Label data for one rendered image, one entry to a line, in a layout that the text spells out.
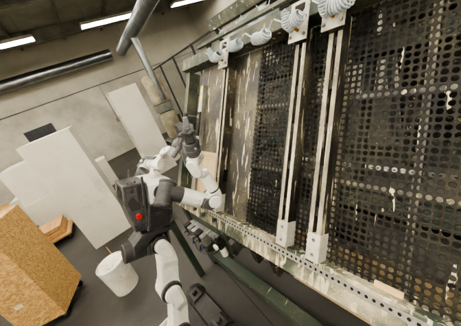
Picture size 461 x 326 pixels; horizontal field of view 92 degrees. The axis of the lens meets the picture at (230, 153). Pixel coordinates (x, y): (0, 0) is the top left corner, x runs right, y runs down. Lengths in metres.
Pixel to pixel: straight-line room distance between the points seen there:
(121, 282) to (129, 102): 3.51
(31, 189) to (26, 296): 2.80
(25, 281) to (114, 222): 1.35
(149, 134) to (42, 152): 2.24
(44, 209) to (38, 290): 2.78
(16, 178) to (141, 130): 2.34
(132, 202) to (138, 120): 4.02
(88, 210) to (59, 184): 0.53
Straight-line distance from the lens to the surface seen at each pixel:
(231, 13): 2.22
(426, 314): 1.08
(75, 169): 3.78
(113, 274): 2.86
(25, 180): 5.67
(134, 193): 1.35
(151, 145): 5.37
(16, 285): 3.20
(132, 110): 5.26
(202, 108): 1.89
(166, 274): 1.69
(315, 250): 1.12
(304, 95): 1.18
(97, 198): 3.90
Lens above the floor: 1.82
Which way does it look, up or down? 22 degrees down
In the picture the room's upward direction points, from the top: 22 degrees counter-clockwise
